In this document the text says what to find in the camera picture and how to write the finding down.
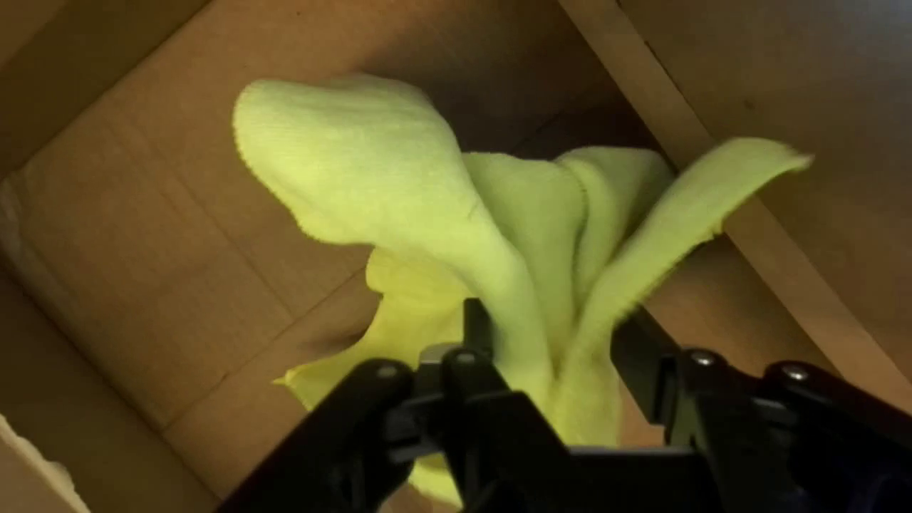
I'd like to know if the yellow towel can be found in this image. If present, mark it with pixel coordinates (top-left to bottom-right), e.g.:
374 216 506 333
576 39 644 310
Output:
230 72 815 511

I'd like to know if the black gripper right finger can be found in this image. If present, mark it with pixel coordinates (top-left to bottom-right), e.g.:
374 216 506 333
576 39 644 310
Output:
610 310 912 513

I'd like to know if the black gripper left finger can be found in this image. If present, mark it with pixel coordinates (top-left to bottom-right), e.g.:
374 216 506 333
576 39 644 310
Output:
217 296 573 513

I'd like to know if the brown cardboard box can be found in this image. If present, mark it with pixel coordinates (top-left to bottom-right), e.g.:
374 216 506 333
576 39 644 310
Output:
0 0 912 513

